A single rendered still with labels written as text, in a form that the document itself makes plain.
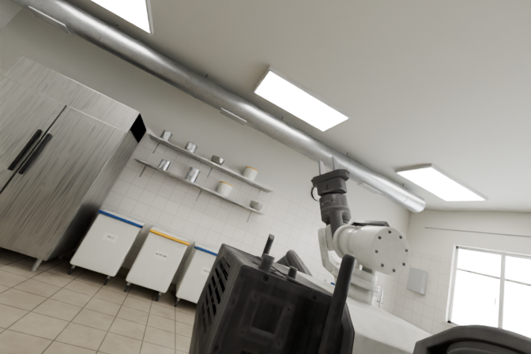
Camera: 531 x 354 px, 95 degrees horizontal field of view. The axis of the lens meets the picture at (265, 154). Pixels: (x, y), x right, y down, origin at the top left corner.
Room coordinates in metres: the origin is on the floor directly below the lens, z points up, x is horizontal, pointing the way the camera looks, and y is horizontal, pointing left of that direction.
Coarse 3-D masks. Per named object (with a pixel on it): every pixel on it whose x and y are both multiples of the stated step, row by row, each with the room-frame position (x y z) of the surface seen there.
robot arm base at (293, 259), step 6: (288, 252) 0.60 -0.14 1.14; (294, 252) 0.61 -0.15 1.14; (288, 258) 0.58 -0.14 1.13; (294, 258) 0.57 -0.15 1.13; (300, 258) 0.64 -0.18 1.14; (294, 264) 0.57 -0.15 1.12; (300, 264) 0.56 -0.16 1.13; (300, 270) 0.55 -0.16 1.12; (306, 270) 0.58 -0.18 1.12; (312, 276) 0.62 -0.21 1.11
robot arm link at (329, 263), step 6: (324, 228) 0.72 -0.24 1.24; (318, 234) 0.71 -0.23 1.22; (324, 234) 0.70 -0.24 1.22; (318, 240) 0.71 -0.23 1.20; (324, 240) 0.70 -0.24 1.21; (324, 246) 0.70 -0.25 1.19; (324, 252) 0.71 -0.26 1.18; (324, 258) 0.71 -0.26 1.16; (330, 258) 0.73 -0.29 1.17; (324, 264) 0.72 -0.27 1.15; (330, 264) 0.71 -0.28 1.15; (336, 264) 0.75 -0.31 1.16; (330, 270) 0.71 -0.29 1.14; (336, 270) 0.70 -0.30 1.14; (336, 276) 0.71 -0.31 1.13
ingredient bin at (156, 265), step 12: (156, 228) 3.72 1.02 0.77; (156, 240) 3.47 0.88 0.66; (168, 240) 3.51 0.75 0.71; (180, 240) 3.52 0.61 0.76; (144, 252) 3.45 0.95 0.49; (156, 252) 3.49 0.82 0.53; (168, 252) 3.52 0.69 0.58; (180, 252) 3.56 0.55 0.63; (144, 264) 3.47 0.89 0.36; (156, 264) 3.51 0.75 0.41; (168, 264) 3.54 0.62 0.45; (132, 276) 3.45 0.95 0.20; (144, 276) 3.49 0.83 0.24; (156, 276) 3.52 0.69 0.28; (168, 276) 3.56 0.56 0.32; (156, 288) 3.54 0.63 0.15; (156, 300) 3.59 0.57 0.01
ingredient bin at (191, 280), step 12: (192, 252) 3.85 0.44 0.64; (204, 252) 3.64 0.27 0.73; (216, 252) 3.94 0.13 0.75; (192, 264) 3.61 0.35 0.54; (204, 264) 3.64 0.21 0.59; (180, 276) 3.97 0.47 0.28; (192, 276) 3.63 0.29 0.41; (204, 276) 3.66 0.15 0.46; (180, 288) 3.61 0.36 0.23; (192, 288) 3.64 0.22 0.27; (192, 300) 3.66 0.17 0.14
